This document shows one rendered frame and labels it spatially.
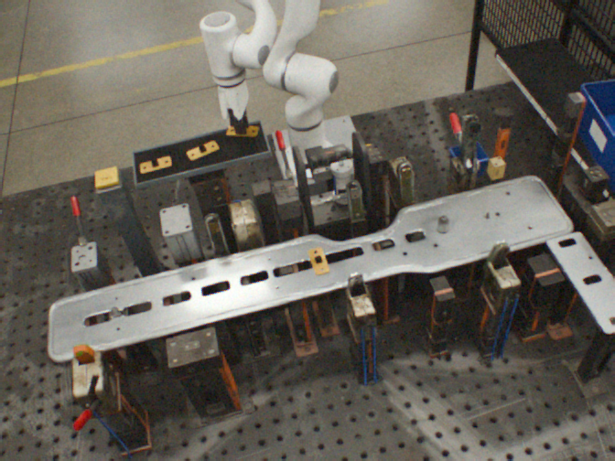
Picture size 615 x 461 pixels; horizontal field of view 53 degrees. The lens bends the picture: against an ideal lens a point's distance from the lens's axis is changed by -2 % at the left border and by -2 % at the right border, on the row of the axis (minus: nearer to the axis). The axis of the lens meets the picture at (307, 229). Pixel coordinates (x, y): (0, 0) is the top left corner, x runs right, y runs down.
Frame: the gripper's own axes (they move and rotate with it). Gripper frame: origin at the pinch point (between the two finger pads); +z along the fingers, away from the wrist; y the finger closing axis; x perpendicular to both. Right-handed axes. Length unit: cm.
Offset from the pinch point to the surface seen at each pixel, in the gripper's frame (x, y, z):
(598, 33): 98, -57, 6
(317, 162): 21.6, 8.5, 4.1
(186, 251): -11.1, 29.6, 18.6
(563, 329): 91, 22, 51
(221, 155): -5.2, 6.0, 5.7
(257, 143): 3.7, 0.7, 5.7
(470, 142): 60, -7, 8
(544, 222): 81, 8, 22
